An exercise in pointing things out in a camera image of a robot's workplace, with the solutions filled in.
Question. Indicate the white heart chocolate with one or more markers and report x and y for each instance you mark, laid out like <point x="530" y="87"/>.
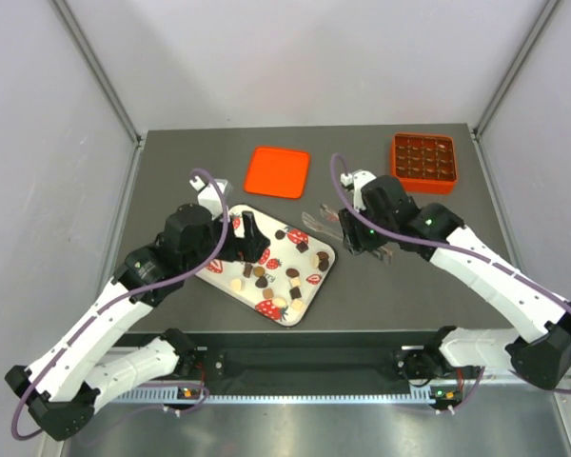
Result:
<point x="237" y="284"/>

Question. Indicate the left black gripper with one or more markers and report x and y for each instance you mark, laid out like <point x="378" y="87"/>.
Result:
<point x="250" y="248"/>

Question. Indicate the white strawberry tray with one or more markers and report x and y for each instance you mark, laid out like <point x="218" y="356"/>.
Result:
<point x="277" y="258"/>

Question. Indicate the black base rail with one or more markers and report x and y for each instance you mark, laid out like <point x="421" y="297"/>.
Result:
<point x="296" y="363"/>

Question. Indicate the orange box lid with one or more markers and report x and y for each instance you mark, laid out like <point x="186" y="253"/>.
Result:
<point x="277" y="172"/>

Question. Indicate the white cube chocolate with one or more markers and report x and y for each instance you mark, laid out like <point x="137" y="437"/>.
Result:
<point x="297" y="304"/>

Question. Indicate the cream almond chocolate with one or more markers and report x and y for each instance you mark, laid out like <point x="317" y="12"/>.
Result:
<point x="279" y="302"/>

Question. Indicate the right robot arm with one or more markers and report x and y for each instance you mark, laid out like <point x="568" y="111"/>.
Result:
<point x="537" y="346"/>

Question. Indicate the brown rectangular chocolate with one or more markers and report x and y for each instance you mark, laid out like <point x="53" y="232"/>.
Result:
<point x="248" y="268"/>

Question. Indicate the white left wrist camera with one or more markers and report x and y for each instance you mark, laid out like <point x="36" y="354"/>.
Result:
<point x="210" y="192"/>

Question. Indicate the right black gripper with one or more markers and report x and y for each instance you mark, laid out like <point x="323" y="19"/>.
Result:
<point x="354" y="238"/>

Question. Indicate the cream oval chocolate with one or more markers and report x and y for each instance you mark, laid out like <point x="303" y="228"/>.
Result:
<point x="315" y="261"/>

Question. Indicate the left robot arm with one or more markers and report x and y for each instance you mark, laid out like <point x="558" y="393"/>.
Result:
<point x="66" y="387"/>

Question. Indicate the dark heart chocolate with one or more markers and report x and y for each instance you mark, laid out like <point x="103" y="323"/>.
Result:
<point x="261" y="282"/>

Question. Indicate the orange compartment box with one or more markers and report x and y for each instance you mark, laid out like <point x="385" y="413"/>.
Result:
<point x="424" y="163"/>

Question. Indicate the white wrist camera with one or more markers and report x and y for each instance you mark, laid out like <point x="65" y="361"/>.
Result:
<point x="354" y="182"/>
<point x="210" y="192"/>

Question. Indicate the dark small square chocolate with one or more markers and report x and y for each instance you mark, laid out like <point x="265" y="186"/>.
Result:
<point x="295" y="293"/>

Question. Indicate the brown dome chocolate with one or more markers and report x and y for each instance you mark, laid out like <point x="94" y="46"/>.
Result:
<point x="292" y="273"/>

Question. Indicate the brown oval chocolate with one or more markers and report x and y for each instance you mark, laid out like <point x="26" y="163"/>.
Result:
<point x="324" y="261"/>

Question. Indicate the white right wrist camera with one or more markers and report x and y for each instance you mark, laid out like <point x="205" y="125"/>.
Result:
<point x="354" y="182"/>

